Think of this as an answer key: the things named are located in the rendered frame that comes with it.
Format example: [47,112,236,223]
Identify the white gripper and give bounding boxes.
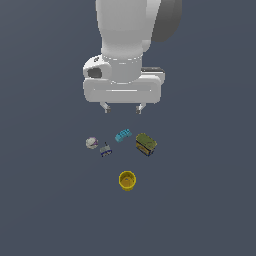
[82,67,166,115]

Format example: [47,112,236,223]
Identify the small grey blue object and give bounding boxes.
[99,141,113,158]

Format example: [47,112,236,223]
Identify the white purple round object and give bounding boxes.
[85,136,100,150]

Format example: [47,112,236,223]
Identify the light blue curved block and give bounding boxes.
[114,128,133,143]

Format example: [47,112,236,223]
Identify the olive green box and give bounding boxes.
[135,132,158,158]

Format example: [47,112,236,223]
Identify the yellow cup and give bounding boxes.
[118,170,137,192]

